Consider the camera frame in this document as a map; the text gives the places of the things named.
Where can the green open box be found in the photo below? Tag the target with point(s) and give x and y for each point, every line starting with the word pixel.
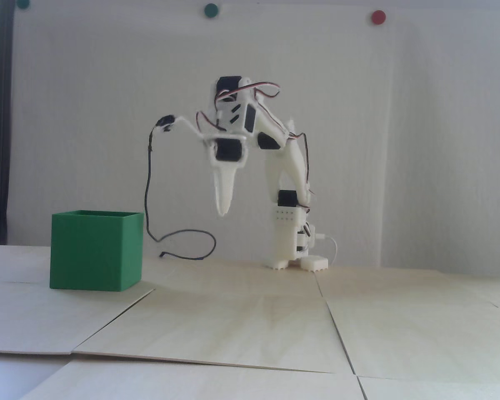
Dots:
pixel 93 250

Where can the white table clamp block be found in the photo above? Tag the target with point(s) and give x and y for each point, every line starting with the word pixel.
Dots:
pixel 314 263

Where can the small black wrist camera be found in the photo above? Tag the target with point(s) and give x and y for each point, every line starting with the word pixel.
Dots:
pixel 166 123

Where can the red round magnet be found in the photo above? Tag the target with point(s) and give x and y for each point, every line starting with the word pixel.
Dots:
pixel 378 16

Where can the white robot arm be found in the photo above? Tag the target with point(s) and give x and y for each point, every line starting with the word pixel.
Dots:
pixel 283 166

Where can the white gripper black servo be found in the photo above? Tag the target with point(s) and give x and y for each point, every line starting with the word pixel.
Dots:
pixel 228 151

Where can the black window frame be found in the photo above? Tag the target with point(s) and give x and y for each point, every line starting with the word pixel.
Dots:
pixel 2 125

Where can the green round magnet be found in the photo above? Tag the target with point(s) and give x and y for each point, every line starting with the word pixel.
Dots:
pixel 23 3
pixel 211 9

